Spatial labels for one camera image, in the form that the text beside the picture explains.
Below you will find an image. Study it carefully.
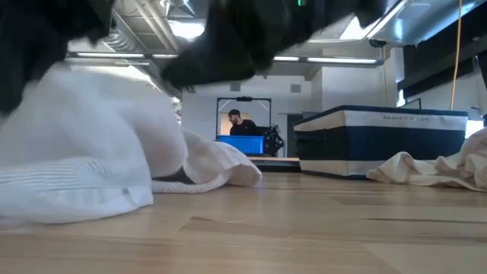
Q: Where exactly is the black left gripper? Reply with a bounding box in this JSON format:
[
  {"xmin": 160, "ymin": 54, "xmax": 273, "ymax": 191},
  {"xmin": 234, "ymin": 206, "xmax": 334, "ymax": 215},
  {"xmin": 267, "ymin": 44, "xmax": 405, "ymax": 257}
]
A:
[{"xmin": 0, "ymin": 0, "xmax": 115, "ymax": 115}]

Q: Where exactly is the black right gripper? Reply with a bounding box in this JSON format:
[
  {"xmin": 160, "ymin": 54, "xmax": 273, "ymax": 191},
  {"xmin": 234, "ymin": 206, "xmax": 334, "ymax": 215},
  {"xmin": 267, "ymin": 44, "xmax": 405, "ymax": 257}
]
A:
[{"xmin": 161, "ymin": 0, "xmax": 385, "ymax": 92}]

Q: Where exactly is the white towel with grey checks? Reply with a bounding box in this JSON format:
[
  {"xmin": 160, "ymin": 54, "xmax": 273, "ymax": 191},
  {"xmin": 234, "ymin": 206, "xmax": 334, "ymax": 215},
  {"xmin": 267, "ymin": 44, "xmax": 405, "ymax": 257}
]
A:
[{"xmin": 0, "ymin": 62, "xmax": 263, "ymax": 226}]

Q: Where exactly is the navy fabric basket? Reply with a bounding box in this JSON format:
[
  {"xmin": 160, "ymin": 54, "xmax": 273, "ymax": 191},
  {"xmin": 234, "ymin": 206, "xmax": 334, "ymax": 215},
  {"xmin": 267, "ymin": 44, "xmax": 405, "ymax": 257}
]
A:
[{"xmin": 292, "ymin": 104, "xmax": 469, "ymax": 181}]

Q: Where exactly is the white towel with red checks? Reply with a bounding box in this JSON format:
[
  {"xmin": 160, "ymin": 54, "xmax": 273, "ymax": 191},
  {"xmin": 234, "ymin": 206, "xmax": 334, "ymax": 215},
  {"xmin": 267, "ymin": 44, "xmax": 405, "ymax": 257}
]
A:
[{"xmin": 366, "ymin": 127, "xmax": 487, "ymax": 193}]

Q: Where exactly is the person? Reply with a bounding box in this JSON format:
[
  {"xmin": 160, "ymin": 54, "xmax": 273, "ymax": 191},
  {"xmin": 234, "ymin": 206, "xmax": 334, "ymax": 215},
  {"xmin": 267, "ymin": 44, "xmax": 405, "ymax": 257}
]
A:
[{"xmin": 227, "ymin": 108, "xmax": 260, "ymax": 137}]

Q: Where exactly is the blue plastic crate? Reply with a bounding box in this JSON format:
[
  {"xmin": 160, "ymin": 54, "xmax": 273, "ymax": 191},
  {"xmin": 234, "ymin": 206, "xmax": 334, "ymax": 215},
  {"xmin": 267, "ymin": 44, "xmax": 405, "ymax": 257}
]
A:
[{"xmin": 215, "ymin": 134, "xmax": 266, "ymax": 156}]

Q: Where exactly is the background wooden table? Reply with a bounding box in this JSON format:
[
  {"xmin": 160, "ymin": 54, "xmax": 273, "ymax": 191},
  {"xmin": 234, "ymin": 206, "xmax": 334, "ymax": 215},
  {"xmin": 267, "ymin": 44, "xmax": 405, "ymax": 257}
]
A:
[{"xmin": 247, "ymin": 155, "xmax": 302, "ymax": 174}]

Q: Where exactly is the long ceiling light bar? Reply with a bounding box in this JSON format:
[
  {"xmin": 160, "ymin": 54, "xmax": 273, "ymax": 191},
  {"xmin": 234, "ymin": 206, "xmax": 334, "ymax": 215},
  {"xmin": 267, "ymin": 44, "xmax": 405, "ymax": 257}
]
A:
[{"xmin": 66, "ymin": 51, "xmax": 385, "ymax": 66}]

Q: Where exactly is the black background rig frame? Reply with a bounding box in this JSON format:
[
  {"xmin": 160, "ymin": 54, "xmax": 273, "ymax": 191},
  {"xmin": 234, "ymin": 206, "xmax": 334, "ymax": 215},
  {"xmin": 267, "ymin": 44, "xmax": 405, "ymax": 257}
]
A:
[{"xmin": 215, "ymin": 96, "xmax": 273, "ymax": 157}]

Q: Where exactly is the yellow cable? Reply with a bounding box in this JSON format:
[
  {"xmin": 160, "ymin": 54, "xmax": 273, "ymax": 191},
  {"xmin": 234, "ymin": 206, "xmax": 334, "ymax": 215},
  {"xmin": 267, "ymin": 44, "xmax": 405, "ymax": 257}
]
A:
[{"xmin": 450, "ymin": 0, "xmax": 463, "ymax": 111}]

